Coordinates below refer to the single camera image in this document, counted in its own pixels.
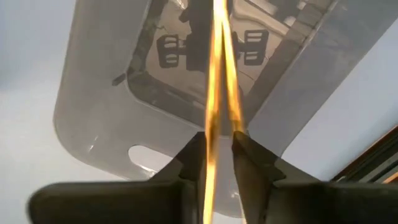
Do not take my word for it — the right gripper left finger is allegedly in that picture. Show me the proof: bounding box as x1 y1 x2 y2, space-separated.
27 132 208 224

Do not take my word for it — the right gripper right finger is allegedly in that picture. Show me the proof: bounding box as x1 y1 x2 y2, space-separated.
231 130 398 224

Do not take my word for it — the grey plastic bin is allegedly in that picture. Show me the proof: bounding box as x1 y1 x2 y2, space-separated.
52 0 398 218

